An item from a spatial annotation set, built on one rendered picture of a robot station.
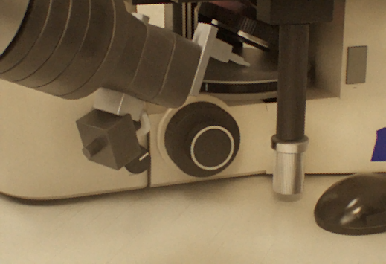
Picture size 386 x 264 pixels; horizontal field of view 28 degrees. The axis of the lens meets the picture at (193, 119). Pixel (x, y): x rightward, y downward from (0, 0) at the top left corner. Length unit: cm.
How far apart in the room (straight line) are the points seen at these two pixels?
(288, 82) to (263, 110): 8
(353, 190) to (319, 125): 11
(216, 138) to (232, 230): 8
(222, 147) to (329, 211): 10
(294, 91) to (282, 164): 6
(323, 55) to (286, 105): 13
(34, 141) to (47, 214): 6
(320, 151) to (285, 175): 8
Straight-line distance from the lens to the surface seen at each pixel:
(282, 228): 63
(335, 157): 74
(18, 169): 68
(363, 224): 63
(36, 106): 65
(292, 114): 65
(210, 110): 66
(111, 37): 45
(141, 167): 67
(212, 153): 65
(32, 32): 41
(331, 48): 75
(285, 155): 66
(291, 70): 64
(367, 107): 75
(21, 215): 67
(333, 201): 63
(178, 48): 48
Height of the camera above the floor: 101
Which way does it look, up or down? 17 degrees down
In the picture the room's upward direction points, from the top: straight up
